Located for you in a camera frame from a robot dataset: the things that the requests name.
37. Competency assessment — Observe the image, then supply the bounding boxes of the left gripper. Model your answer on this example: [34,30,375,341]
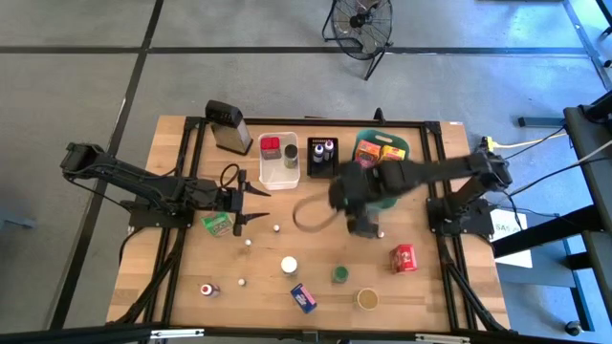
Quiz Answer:
[215,169,273,238]

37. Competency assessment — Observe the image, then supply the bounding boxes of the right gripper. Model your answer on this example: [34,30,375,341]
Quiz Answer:
[328,161,383,216]

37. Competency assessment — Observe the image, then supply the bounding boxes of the orange cereal box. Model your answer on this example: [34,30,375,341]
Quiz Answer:
[354,139,383,163]

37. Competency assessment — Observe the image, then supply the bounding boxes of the green Apple Jacks cereal box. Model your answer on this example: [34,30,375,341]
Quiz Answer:
[200,211,236,239]

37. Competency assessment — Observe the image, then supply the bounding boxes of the yellow Corn Pops cereal box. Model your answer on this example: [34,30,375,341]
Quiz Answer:
[380,144,407,162]

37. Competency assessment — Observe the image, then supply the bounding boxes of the smoked paprika tin red lid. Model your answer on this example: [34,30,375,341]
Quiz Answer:
[260,137,282,161]

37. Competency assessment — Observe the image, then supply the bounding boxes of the white-lidded spice jar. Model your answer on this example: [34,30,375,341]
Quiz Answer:
[279,255,299,278]

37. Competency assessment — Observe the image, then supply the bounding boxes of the red patterned tin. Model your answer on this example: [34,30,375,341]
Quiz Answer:
[388,243,419,275]

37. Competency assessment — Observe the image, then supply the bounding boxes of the blue Frosted Flakes cereal box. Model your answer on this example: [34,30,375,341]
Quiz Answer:
[290,282,318,315]

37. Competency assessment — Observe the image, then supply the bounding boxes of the black slotted plastic basket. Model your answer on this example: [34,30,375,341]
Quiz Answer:
[306,137,341,180]

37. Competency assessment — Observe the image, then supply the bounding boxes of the teal plastic bin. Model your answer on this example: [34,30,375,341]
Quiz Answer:
[339,128,411,214]

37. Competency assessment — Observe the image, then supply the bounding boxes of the white plastic bin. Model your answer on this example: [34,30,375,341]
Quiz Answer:
[257,131,301,191]

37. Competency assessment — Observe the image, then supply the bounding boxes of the dark rectangular box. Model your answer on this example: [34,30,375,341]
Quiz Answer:
[348,215,380,239]

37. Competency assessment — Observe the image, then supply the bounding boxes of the white paper sign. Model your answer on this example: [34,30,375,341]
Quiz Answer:
[490,208,535,269]

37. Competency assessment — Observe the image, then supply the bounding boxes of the black floor fan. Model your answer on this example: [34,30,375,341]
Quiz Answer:
[320,0,394,81]

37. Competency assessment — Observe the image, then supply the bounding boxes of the grey metal floor bar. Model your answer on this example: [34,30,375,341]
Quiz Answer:
[517,116,566,129]

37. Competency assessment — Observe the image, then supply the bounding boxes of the black overhead crossbar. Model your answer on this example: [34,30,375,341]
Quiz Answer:
[0,320,612,344]

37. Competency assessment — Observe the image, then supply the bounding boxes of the black workbench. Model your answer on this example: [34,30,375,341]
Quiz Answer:
[491,89,612,288]

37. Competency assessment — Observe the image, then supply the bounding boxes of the left gripper black cable loop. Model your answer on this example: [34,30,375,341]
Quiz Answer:
[218,162,242,191]

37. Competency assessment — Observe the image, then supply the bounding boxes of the gripper black cable loop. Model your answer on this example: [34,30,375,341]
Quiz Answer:
[218,162,242,191]
[292,190,341,234]

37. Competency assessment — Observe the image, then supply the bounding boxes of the right gripper black cable loop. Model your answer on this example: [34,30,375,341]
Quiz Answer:
[292,190,341,234]

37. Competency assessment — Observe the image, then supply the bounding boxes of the black aluminium table frame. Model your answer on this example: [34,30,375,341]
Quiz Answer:
[114,116,508,333]

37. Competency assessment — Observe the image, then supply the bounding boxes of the metal box grater black handle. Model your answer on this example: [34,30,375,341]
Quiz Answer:
[204,98,254,157]

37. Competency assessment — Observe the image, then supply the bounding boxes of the yellow extension cable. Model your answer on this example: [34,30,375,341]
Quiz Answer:
[492,132,570,148]

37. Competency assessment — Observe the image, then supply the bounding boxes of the thin black floor cable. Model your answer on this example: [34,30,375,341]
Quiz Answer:
[501,126,569,161]

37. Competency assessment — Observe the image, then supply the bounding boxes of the blue-grey metal cart frame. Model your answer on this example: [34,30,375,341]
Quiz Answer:
[496,238,597,333]

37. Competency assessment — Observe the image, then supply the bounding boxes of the thick black floor cable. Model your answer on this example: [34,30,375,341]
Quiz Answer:
[506,156,612,198]

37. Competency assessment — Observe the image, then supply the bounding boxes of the grey floor cable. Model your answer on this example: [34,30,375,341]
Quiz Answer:
[566,141,612,167]

